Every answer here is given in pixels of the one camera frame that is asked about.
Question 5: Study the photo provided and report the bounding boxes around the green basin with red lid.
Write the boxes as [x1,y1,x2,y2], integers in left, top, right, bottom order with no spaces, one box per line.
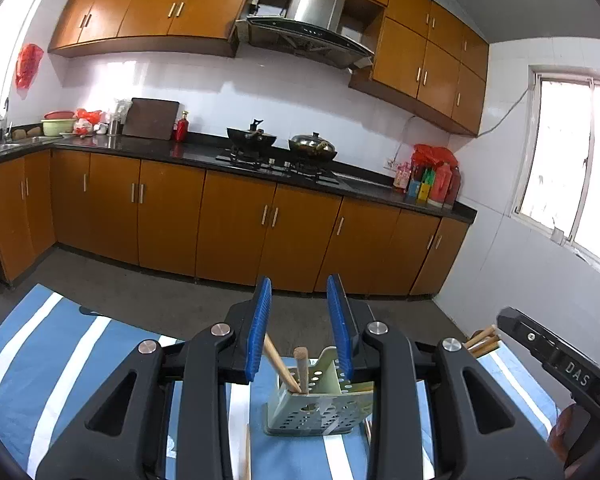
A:
[41,110,77,137]

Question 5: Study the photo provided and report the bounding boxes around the green perforated chopstick holder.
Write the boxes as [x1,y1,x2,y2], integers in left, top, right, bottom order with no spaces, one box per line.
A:
[264,345,377,437]

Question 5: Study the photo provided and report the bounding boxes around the person's right hand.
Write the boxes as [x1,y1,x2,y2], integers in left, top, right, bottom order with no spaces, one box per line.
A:
[547,404,587,466]

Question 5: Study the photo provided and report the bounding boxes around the black kitchen countertop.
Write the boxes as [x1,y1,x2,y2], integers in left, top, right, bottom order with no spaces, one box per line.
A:
[0,130,477,224]

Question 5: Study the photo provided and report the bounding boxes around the dark red bottle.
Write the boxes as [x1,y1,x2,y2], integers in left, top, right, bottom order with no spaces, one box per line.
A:
[447,166,462,206]

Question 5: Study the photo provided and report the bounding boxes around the black gas stove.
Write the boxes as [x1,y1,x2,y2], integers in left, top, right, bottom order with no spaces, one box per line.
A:
[216,147,341,183]

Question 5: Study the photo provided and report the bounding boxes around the black wok with handle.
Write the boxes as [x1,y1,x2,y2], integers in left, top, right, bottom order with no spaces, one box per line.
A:
[226,119,278,148]

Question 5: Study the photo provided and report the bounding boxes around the blue white striped tablecloth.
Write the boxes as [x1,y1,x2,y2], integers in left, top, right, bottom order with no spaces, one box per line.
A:
[0,282,561,480]

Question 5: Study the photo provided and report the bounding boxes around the steel range hood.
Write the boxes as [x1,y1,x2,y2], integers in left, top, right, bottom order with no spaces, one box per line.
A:
[234,0,376,70]

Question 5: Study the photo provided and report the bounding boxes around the large red plastic bag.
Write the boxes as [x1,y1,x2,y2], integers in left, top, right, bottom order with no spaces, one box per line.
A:
[412,144,458,168]

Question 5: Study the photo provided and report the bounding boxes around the small kitchen window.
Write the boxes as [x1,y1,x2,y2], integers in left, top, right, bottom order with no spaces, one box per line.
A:
[0,0,60,106]

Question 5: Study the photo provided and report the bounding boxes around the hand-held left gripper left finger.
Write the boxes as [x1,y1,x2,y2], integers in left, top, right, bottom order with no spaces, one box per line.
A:
[35,275,273,480]

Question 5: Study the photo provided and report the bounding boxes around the steel utensil cup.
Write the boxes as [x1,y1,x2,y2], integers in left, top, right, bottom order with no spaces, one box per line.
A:
[107,100,133,137]

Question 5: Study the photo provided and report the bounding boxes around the dark wooden cutting board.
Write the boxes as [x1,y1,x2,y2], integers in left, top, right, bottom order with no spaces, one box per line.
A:
[121,98,181,141]

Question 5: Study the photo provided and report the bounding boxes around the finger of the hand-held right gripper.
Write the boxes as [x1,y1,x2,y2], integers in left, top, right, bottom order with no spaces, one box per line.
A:
[496,306,556,367]

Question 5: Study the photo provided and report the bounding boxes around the wok with lid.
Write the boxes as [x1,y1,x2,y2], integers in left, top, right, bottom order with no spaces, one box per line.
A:
[287,131,338,162]

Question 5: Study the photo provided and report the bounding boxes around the yellow green box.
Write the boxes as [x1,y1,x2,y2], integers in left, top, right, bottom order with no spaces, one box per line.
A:
[407,167,433,203]

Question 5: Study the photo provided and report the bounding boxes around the white wall cable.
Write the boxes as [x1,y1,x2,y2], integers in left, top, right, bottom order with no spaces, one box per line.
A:
[395,80,536,161]

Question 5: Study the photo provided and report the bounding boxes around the red white plastic bag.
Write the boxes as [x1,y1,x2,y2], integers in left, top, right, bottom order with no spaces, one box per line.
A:
[74,108,103,136]

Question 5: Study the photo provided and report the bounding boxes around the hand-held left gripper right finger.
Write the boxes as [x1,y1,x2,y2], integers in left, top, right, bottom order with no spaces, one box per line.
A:
[326,273,566,480]

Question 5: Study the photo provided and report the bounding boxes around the brown wall cabinets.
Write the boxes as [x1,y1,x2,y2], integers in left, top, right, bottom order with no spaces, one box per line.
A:
[47,0,490,137]

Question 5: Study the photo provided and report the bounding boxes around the brown base cabinets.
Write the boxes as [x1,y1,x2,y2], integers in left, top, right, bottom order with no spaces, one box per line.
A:
[0,149,470,297]

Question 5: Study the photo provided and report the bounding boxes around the steel faucet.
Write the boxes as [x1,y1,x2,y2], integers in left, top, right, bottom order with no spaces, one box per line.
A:
[1,99,15,143]

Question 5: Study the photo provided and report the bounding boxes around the large barred window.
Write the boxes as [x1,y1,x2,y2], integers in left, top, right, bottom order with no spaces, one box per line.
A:
[511,64,600,281]

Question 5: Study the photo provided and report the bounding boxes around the hanging red plastic bag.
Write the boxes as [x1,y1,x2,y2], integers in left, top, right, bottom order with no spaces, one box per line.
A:
[15,43,44,91]

